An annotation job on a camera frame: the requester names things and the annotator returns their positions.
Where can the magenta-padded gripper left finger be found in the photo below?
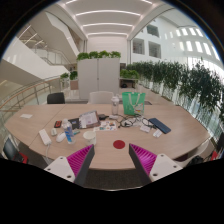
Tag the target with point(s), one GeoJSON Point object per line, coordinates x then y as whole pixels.
{"type": "Point", "coordinates": [78, 160]}

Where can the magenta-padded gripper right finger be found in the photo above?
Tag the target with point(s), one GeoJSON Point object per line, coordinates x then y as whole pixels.
{"type": "Point", "coordinates": [145, 159]}

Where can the clear blue-label water bottle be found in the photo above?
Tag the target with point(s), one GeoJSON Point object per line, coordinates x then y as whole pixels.
{"type": "Point", "coordinates": [68, 132]}

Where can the white paper cup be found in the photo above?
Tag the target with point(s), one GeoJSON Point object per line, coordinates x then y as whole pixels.
{"type": "Point", "coordinates": [89, 138]}

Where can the small teal tube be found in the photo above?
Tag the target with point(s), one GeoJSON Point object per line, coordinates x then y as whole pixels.
{"type": "Point", "coordinates": [76, 132]}

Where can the white packet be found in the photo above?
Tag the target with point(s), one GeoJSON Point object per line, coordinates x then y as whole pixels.
{"type": "Point", "coordinates": [157, 133]}
{"type": "Point", "coordinates": [145, 128]}

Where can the white computer mouse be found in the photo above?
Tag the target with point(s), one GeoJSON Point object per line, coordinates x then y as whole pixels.
{"type": "Point", "coordinates": [60, 137]}

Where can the flat round red coaster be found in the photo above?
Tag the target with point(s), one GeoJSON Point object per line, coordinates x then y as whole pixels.
{"type": "Point", "coordinates": [119, 144]}

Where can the black wallet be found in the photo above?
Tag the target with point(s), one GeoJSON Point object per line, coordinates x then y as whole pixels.
{"type": "Point", "coordinates": [74, 123]}

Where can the small white charger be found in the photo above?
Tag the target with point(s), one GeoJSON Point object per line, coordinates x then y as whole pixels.
{"type": "Point", "coordinates": [54, 132]}

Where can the small black red box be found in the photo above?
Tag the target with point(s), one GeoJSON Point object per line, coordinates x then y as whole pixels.
{"type": "Point", "coordinates": [57, 124]}

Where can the small black device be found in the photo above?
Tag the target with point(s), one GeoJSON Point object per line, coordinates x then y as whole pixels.
{"type": "Point", "coordinates": [102, 116]}

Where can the white chair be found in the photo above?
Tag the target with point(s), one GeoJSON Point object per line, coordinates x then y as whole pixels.
{"type": "Point", "coordinates": [200, 151]}
{"type": "Point", "coordinates": [101, 97]}

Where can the green tote bag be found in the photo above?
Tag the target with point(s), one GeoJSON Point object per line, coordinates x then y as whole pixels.
{"type": "Point", "coordinates": [133, 104]}

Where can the clear shaker bottle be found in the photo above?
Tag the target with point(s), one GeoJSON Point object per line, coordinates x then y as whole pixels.
{"type": "Point", "coordinates": [115, 106]}

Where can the black chair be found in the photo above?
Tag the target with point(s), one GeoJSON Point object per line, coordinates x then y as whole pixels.
{"type": "Point", "coordinates": [56, 98]}
{"type": "Point", "coordinates": [10, 150]}

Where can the small white card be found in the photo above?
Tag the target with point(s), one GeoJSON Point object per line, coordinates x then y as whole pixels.
{"type": "Point", "coordinates": [26, 116]}

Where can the brown planter with plants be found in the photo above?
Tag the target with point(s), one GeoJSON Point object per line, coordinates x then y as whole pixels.
{"type": "Point", "coordinates": [73, 80]}

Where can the white cabinet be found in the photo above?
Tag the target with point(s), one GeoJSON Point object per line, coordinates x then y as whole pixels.
{"type": "Point", "coordinates": [98, 78]}

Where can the wood-topped glass railing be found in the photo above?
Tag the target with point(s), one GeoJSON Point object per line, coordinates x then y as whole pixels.
{"type": "Point", "coordinates": [26, 93]}

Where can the low green plant bed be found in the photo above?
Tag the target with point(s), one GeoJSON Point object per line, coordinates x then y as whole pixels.
{"type": "Point", "coordinates": [129, 74]}

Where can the row of green hedge plants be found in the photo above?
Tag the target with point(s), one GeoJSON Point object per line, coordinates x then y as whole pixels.
{"type": "Point", "coordinates": [200, 86]}

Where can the green plants atop cabinet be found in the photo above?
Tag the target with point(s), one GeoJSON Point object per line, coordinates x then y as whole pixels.
{"type": "Point", "coordinates": [98, 54]}

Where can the ceiling light strips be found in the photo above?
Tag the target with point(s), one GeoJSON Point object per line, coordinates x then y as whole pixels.
{"type": "Point", "coordinates": [106, 13]}

